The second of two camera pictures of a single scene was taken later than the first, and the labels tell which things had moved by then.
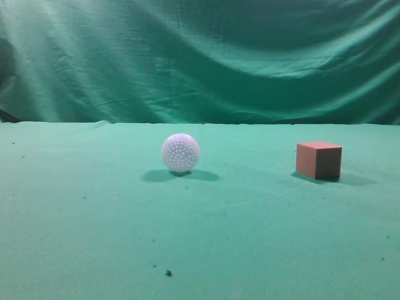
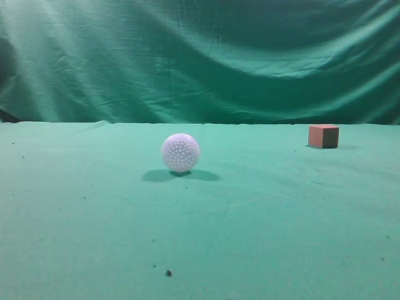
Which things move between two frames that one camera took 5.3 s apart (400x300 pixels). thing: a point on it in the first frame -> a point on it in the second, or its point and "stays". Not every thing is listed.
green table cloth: (90, 210) stays
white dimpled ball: (180, 152) stays
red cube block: (319, 160) -> (323, 135)
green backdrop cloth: (236, 62) stays
